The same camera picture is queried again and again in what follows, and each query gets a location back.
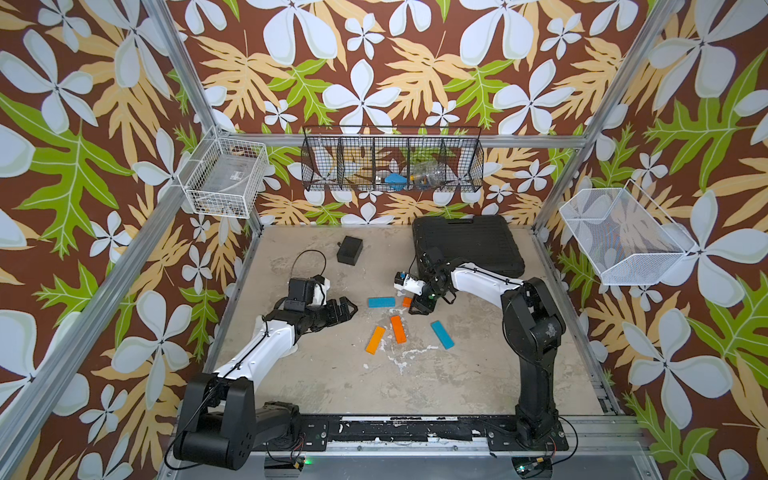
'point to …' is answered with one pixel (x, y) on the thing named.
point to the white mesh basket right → (627, 236)
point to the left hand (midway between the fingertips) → (347, 308)
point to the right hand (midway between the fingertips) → (413, 301)
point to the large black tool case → (486, 241)
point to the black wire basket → (392, 158)
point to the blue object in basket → (396, 181)
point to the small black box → (349, 250)
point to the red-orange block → (400, 334)
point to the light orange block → (375, 339)
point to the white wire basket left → (225, 177)
